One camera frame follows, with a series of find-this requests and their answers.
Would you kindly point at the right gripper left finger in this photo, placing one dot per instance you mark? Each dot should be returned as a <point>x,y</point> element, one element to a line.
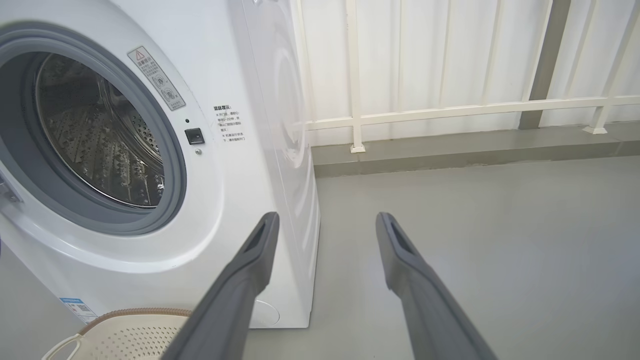
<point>230,305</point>

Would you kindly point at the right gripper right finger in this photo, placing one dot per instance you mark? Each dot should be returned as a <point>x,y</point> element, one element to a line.
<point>430,310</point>

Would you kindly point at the cream perforated laundry basket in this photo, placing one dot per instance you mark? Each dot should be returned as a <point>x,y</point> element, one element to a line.
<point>135,340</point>

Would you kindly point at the white front-load washing machine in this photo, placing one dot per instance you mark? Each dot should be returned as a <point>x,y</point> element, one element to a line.
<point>240,190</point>

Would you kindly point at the grey rubber door gasket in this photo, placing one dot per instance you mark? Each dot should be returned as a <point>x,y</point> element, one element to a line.
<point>172,165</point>

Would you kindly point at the black door latch socket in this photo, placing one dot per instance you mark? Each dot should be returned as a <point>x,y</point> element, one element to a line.
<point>194,136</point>

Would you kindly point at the round white filter cover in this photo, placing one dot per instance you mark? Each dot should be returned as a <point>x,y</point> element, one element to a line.
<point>267,314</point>

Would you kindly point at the blue energy label sticker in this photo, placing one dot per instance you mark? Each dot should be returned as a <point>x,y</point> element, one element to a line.
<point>79,310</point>

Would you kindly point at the stainless steel washer drum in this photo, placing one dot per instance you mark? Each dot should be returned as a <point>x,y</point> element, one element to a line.
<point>95,135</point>

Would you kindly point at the grey warning sticker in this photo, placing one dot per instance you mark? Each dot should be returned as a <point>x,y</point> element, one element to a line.
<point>156,77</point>

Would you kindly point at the white metal railing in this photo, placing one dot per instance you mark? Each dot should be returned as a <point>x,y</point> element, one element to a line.
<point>355,75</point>

